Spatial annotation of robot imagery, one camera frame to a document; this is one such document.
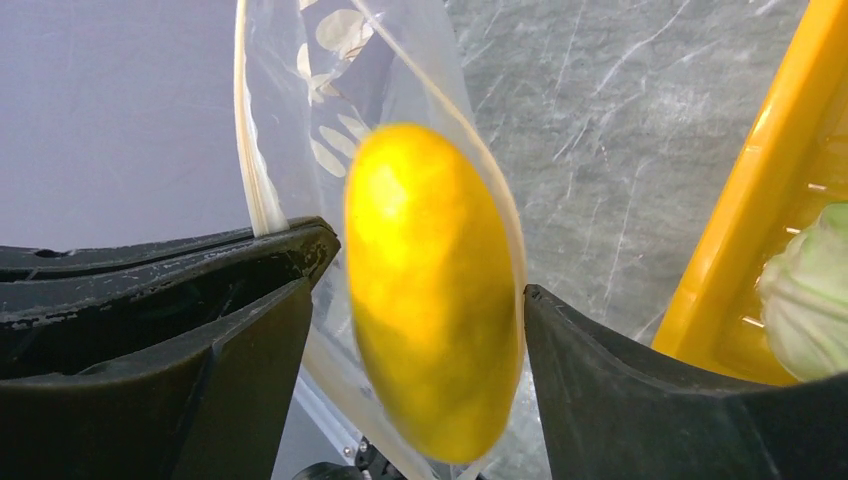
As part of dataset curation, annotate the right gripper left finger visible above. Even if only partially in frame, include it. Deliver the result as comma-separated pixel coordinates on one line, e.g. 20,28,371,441
1,217,340,479

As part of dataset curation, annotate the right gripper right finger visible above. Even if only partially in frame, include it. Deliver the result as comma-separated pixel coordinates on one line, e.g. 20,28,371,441
524,285,847,479

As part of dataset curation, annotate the clear dotted zip top bag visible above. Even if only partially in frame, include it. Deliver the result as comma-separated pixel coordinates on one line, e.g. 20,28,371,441
233,1,527,479

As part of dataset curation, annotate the green toy cabbage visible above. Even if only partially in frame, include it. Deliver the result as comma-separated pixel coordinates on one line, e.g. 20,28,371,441
757,202,847,381

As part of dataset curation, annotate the yellow plastic tray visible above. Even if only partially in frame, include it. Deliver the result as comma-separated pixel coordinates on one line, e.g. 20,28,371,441
652,0,847,385

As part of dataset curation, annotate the aluminium side rail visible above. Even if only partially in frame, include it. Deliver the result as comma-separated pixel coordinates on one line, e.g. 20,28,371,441
293,370,364,465

